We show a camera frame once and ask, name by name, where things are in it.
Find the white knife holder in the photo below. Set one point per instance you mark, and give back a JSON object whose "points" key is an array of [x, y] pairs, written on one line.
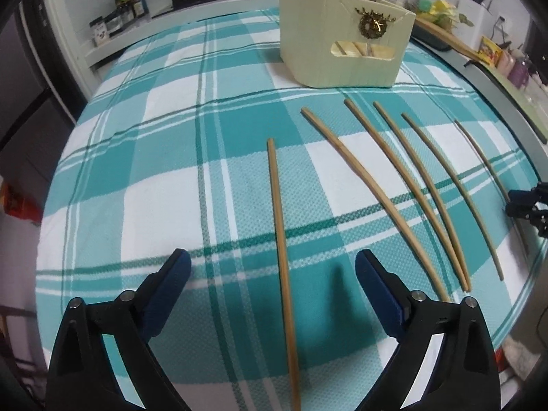
{"points": [[473, 23]]}

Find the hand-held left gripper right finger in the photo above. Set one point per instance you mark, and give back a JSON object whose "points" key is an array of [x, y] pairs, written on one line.
{"points": [[379, 295]]}

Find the red plastic stool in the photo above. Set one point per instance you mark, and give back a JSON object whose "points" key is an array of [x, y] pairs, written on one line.
{"points": [[19, 203]]}

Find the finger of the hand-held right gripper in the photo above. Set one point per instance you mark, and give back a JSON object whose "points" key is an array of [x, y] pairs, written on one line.
{"points": [[543, 214], [522, 203]]}

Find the cream utensil holder box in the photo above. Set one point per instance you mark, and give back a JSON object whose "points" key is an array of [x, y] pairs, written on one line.
{"points": [[312, 43]]}

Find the teal plaid tablecloth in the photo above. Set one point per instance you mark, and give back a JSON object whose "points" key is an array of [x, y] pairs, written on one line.
{"points": [[171, 180]]}

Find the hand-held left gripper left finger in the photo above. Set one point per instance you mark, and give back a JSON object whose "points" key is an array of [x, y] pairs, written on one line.
{"points": [[167, 295]]}

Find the pink cup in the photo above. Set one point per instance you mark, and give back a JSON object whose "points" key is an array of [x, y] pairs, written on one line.
{"points": [[508, 62]]}

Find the rack of spice jars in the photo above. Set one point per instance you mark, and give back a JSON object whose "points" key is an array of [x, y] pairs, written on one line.
{"points": [[107, 25]]}

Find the wooden cutting board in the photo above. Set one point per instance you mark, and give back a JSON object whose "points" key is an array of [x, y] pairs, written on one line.
{"points": [[445, 38]]}

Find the dark sauce bottle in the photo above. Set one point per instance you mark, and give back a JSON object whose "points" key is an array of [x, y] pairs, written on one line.
{"points": [[139, 4]]}

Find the clear plastic bag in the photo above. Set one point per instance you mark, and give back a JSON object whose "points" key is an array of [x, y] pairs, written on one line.
{"points": [[432, 10]]}

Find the white wall outlet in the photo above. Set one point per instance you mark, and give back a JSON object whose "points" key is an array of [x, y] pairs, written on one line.
{"points": [[501, 25]]}

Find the dark door frame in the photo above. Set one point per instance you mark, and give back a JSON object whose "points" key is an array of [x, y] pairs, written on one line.
{"points": [[55, 51]]}

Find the long wooden chopstick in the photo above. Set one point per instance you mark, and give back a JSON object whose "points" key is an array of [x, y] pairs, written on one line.
{"points": [[280, 265], [460, 126], [409, 120], [310, 116], [353, 108], [381, 110]]}

